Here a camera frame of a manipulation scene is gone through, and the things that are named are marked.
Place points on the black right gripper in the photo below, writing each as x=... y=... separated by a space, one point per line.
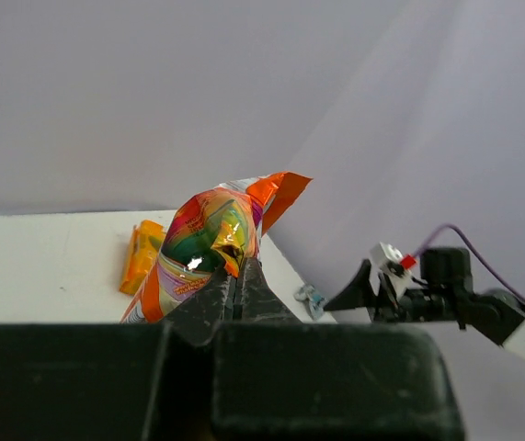
x=415 y=305

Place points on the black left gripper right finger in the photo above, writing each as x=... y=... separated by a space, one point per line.
x=255 y=300

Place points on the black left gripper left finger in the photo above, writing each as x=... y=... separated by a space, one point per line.
x=197 y=317

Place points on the orange fruit candy bag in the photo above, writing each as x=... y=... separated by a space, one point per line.
x=216 y=228

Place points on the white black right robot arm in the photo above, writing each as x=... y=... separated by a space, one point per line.
x=435 y=287

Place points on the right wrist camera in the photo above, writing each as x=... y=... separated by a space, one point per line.
x=394 y=264

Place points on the orange yellow snack multipack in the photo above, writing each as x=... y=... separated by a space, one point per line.
x=142 y=250

